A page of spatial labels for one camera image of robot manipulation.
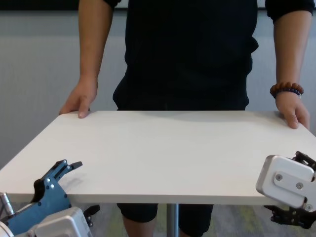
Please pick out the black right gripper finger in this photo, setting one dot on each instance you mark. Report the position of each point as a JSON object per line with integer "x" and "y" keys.
{"x": 291, "y": 217}
{"x": 306, "y": 159}

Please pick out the person's right lower leg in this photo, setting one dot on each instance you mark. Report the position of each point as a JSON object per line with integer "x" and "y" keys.
{"x": 145, "y": 228}

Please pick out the person's right forearm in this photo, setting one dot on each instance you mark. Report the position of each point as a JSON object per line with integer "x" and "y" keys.
{"x": 95, "y": 42}

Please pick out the person's left forearm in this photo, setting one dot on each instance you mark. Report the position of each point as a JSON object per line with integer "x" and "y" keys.
{"x": 291, "y": 49}

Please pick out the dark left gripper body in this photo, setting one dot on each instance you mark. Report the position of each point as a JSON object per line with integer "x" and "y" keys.
{"x": 47, "y": 205}

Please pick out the black shorts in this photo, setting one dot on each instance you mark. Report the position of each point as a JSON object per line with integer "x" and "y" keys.
{"x": 180, "y": 103}

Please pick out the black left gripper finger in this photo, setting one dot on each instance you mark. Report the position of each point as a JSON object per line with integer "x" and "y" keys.
{"x": 60, "y": 171}
{"x": 90, "y": 211}

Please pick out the person's left hand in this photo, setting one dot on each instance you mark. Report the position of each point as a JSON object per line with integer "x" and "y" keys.
{"x": 292, "y": 108}

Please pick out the white pedestal table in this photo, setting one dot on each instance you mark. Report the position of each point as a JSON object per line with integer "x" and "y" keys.
{"x": 158, "y": 153}

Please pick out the person's right hand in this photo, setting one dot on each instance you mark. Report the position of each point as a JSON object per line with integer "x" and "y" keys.
{"x": 84, "y": 96}

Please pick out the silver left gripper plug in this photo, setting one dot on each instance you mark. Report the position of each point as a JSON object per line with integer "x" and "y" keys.
{"x": 6, "y": 202}

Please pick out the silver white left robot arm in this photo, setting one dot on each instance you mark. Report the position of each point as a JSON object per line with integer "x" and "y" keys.
{"x": 3, "y": 230}

